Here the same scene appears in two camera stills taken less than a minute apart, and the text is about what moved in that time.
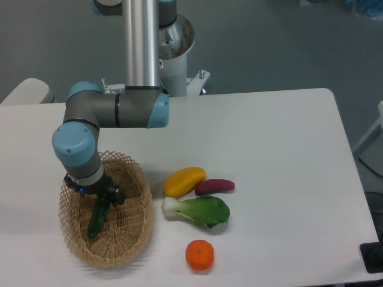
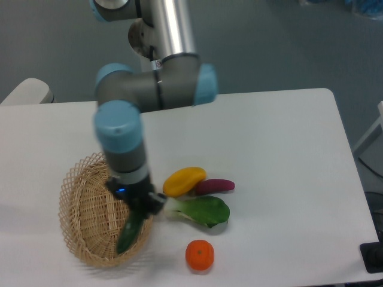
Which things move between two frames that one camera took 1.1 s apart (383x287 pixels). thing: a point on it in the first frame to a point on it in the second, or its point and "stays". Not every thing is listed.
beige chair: x=32 y=91 stays
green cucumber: x=102 y=211 to x=130 y=230
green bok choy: x=209 y=210 stays
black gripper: x=116 y=195 to x=134 y=195
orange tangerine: x=199 y=255 stays
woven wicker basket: x=127 y=229 stays
